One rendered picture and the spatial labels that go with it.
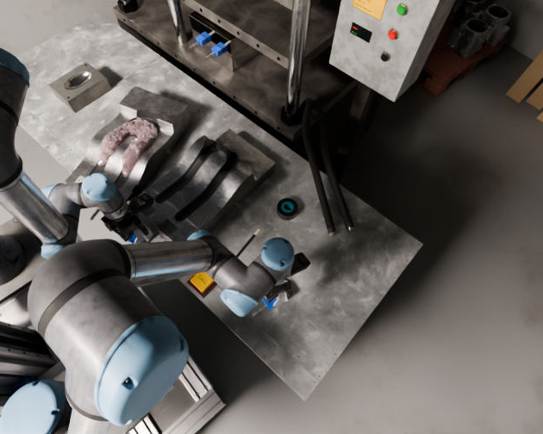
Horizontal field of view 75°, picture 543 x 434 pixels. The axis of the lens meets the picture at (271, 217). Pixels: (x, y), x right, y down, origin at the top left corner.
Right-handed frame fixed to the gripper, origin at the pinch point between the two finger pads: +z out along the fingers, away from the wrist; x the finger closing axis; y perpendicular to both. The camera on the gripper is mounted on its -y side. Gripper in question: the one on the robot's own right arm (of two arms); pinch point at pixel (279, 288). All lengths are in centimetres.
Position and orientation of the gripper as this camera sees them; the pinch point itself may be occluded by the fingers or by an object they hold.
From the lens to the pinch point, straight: 113.5
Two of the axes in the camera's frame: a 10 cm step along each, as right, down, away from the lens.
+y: -8.1, 5.2, -2.8
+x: 5.9, 7.3, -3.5
